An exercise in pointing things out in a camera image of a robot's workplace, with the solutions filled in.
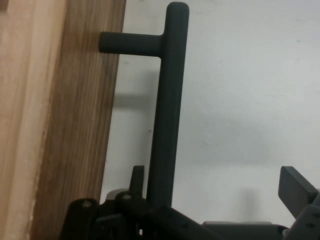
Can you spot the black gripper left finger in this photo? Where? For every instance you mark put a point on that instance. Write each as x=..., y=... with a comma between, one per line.
x=112, y=217

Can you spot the brown wooden drawer cabinet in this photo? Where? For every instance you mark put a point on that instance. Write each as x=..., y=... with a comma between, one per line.
x=15, y=100

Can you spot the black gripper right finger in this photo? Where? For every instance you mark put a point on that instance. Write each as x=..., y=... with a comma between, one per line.
x=302, y=200

